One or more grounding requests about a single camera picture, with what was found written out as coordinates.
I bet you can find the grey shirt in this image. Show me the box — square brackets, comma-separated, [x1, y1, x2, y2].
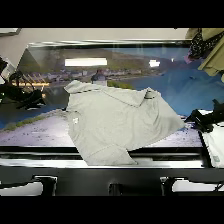
[63, 79, 186, 167]

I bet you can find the white garment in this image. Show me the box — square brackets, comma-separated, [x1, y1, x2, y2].
[201, 121, 224, 169]

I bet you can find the black dotted garment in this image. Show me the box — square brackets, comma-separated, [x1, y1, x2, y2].
[187, 29, 224, 62]

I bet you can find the silver frame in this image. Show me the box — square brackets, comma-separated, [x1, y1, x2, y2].
[0, 146, 224, 197]

